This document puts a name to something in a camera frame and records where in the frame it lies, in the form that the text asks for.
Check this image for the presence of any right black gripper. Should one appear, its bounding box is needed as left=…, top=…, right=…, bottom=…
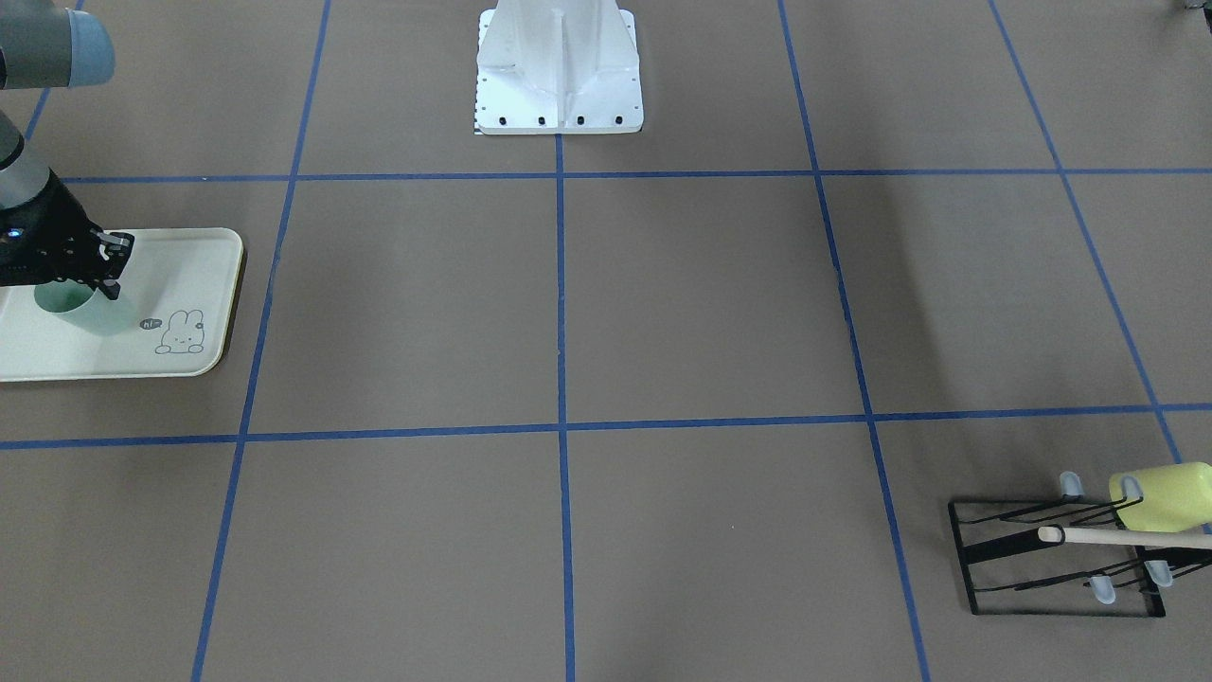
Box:
left=1, top=174, right=135, bottom=300

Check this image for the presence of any yellow cup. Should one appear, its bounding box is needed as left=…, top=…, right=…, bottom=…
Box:
left=1108, top=462, right=1211, bottom=532

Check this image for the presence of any cream rabbit tray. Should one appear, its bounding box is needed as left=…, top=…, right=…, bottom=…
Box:
left=1, top=227, right=245, bottom=383

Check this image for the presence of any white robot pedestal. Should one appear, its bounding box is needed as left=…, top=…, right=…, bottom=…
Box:
left=473, top=1, right=645, bottom=134

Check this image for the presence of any light green cup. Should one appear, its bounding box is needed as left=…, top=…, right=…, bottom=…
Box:
left=33, top=281, right=138, bottom=337

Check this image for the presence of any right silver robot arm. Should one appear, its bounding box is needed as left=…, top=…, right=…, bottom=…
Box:
left=1, top=1, right=135, bottom=299

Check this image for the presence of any black wire cup rack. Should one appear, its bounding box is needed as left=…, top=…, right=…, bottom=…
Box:
left=947, top=471, right=1211, bottom=618

